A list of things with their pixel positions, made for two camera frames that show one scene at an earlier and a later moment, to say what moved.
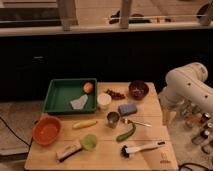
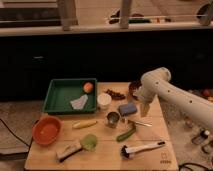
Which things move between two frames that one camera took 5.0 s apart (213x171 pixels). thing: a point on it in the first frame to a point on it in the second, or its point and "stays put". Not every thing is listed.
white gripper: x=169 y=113 to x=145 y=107
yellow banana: x=83 y=124 stays put
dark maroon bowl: x=138 y=89 stays put
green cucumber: x=122 y=137 stays put
